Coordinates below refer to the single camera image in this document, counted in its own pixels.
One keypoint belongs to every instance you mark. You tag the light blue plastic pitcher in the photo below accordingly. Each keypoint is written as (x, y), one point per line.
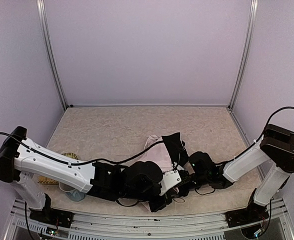
(72, 193)

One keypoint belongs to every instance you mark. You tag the woven bamboo tray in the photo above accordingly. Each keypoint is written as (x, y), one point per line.
(54, 176)

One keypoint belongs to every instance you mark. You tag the pink and black folding umbrella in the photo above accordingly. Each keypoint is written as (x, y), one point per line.
(168, 153)

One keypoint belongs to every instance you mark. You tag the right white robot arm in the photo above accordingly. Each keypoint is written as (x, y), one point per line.
(276, 144)

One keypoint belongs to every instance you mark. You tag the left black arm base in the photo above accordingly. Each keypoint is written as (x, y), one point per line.
(52, 216)

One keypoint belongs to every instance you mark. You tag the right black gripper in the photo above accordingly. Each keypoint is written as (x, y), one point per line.
(176, 149)

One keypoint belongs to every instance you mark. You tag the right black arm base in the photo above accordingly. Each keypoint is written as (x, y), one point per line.
(250, 214)

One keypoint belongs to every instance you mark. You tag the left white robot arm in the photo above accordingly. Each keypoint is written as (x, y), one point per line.
(148, 176)

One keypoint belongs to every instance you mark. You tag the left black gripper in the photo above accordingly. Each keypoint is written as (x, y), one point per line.
(158, 204)

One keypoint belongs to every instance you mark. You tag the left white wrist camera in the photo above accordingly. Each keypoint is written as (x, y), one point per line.
(170, 180)

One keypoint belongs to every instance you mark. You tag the left aluminium frame post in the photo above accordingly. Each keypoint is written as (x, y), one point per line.
(50, 53)

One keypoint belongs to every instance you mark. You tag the aluminium front rail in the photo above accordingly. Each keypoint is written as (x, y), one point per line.
(207, 226)

